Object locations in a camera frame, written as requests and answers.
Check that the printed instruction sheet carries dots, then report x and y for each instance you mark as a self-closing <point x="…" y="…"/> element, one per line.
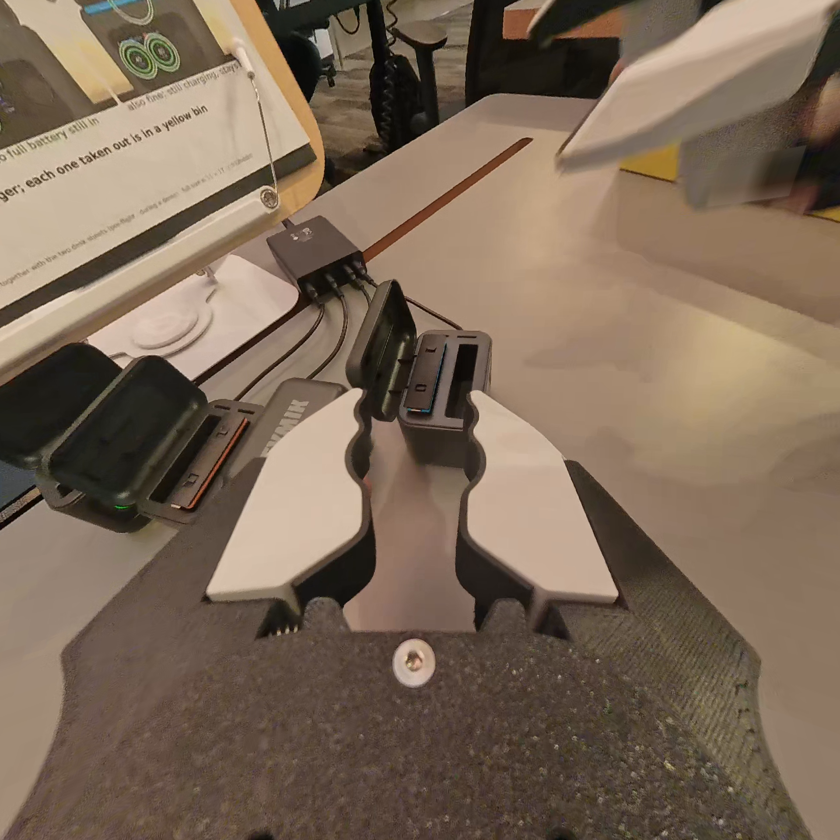
<point x="131" y="164"/>

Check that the wooden display board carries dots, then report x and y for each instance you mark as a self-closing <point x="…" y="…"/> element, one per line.
<point x="289" y="85"/>

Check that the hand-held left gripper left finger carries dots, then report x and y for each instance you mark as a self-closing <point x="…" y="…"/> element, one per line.
<point x="295" y="499"/>

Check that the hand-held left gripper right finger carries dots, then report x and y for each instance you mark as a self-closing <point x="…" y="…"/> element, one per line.
<point x="531" y="512"/>

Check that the yellow plastic bin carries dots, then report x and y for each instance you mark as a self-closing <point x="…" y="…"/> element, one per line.
<point x="656" y="164"/>

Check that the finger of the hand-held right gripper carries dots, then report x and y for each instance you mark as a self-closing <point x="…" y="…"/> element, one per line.
<point x="741" y="167"/>
<point x="689" y="85"/>

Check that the white stand base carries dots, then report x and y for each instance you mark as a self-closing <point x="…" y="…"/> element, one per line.
<point x="262" y="289"/>

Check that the black power hub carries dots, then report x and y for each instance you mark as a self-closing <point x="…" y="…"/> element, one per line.
<point x="308" y="246"/>

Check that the blue striped black battery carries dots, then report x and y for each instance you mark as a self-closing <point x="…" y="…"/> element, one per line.
<point x="425" y="377"/>

